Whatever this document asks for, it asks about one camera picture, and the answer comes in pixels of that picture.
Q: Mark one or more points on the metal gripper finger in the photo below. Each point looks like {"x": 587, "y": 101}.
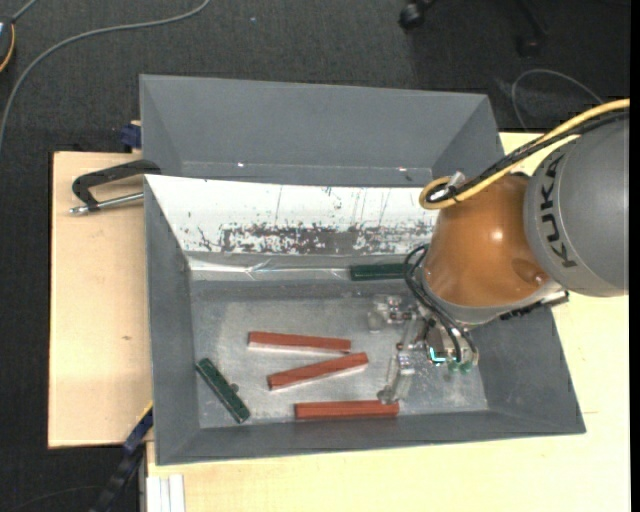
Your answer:
{"x": 382, "y": 312}
{"x": 397, "y": 377}

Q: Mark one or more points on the dark green flat block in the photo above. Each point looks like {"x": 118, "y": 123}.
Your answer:
{"x": 377, "y": 271}
{"x": 222, "y": 390}

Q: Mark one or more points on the red-brown flat block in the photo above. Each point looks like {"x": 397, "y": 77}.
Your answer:
{"x": 300, "y": 343}
{"x": 345, "y": 410}
{"x": 320, "y": 371}

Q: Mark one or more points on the grey metal bin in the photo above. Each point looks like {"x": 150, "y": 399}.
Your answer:
{"x": 310, "y": 125}

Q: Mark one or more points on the pale wood flat board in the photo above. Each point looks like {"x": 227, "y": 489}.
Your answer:
{"x": 97, "y": 300}

